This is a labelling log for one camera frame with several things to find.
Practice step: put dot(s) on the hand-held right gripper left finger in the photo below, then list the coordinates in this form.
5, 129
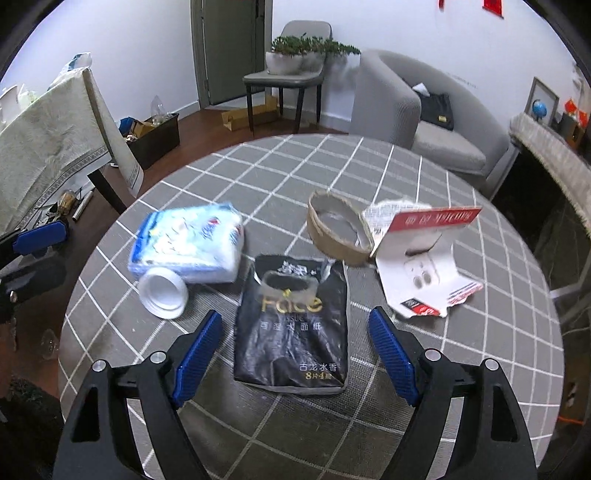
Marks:
198, 355

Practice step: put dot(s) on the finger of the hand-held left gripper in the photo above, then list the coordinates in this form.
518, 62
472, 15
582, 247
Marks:
32, 279
39, 237

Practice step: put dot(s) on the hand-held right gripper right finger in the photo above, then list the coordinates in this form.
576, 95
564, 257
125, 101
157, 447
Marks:
392, 355

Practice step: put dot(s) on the black tissue pack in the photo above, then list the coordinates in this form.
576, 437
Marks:
291, 332

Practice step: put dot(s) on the red white packaging card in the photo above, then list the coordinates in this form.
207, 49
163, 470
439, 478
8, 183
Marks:
425, 263

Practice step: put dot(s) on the blue white plastic wrapper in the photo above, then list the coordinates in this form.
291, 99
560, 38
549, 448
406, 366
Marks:
184, 242

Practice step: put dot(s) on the brown cardboard tape roll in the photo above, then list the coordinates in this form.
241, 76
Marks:
332, 251

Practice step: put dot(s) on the silver foil roll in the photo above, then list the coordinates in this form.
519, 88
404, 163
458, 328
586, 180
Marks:
82, 206

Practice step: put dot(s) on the clear plastic cup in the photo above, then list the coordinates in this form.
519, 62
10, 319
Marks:
48, 344

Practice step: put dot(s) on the white plastic lid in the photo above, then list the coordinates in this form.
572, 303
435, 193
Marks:
162, 293

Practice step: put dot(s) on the dark wooden dining table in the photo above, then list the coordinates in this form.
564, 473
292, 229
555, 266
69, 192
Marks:
106, 184

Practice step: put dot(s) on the beige patterned tablecloth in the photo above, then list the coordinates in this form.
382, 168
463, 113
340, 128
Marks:
51, 147

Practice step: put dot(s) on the black storage bin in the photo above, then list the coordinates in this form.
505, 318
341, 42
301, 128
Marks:
157, 141

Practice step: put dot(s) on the grey checked tablecloth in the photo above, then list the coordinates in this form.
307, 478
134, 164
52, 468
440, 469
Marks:
415, 184

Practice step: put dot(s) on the white plastic bag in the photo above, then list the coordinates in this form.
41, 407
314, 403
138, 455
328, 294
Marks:
76, 62

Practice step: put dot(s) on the grey armchair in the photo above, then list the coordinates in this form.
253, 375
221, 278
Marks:
438, 147

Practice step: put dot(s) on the flat cardboard box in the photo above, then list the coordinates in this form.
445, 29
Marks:
249, 115

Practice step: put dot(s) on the black bag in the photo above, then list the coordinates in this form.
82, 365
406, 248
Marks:
436, 110

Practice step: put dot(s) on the beige fringed table cloth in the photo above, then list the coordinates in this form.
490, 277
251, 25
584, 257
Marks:
554, 147

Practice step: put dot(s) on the grey door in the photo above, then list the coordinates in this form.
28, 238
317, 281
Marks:
231, 50

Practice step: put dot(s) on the small blue globe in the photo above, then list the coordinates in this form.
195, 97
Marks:
539, 108

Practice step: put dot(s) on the grey dining chair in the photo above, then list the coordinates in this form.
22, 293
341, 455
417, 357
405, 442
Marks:
286, 79

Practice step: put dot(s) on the potted plant in white pot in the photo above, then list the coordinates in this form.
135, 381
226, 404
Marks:
286, 62

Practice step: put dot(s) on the small red flags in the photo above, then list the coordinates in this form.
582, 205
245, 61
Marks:
575, 108

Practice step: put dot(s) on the green potted plant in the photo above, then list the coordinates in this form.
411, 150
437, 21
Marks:
332, 48

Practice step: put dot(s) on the grey picture frame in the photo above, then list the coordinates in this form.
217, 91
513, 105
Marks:
531, 92

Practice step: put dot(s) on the red wall scroll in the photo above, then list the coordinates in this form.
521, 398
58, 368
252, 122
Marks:
494, 4

